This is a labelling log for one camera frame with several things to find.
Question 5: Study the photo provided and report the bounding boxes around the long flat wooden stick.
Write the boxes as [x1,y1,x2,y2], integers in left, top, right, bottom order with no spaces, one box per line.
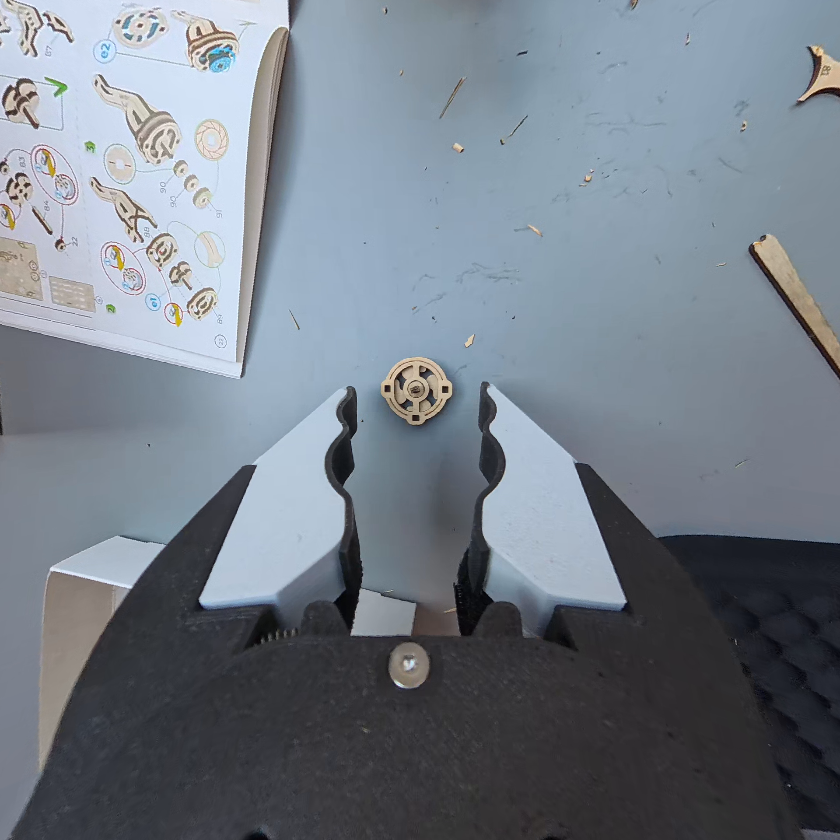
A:
[749,234,840,380]

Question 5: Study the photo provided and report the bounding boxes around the round wooden wheel part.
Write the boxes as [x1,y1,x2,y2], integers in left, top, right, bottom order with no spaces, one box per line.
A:
[381,356,454,425]

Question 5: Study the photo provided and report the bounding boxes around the small curved wooden part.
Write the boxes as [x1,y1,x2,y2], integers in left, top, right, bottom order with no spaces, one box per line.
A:
[797,45,840,104]

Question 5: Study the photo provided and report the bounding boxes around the black quilted wrist rest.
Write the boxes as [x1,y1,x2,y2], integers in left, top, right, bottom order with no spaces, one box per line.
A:
[656,535,840,840]

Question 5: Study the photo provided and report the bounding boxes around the scattered wood splinters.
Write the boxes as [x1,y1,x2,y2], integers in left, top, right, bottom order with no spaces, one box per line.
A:
[289,0,749,473]

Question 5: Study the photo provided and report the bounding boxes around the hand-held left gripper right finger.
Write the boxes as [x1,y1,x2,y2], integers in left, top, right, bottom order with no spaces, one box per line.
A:
[453,381,626,639]

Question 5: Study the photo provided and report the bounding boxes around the white cardboard box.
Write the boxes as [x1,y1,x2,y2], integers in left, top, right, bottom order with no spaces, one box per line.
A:
[38,535,417,772]

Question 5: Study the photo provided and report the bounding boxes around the model instruction booklet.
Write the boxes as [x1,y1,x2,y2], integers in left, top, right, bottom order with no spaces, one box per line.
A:
[0,0,290,379]

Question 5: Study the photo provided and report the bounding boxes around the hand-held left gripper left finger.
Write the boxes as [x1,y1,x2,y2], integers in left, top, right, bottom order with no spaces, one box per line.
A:
[199,386,362,636]

